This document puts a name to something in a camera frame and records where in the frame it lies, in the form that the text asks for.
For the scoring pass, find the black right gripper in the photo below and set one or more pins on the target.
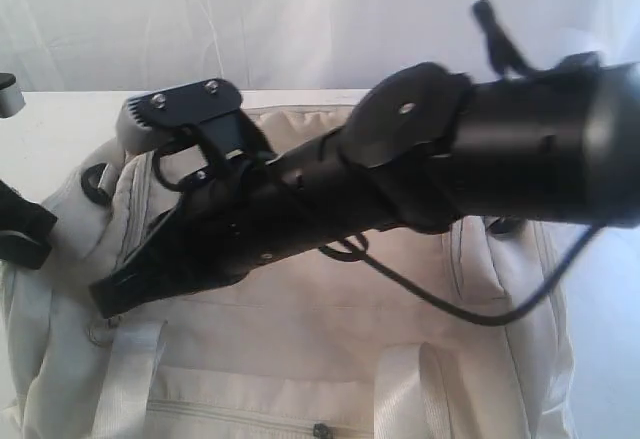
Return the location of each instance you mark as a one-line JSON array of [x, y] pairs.
[[255, 207]]

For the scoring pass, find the beige fabric duffel bag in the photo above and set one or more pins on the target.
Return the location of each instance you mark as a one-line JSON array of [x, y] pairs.
[[303, 341]]

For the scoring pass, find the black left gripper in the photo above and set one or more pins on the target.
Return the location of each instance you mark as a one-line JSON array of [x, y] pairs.
[[25, 229]]

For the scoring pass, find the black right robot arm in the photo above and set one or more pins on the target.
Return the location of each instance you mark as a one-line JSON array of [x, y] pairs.
[[421, 150]]

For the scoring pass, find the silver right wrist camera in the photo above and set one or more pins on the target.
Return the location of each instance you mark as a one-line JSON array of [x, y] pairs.
[[149, 120]]

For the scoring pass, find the dark front pocket zipper pull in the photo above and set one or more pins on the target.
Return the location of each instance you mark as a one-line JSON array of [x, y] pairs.
[[322, 431]]

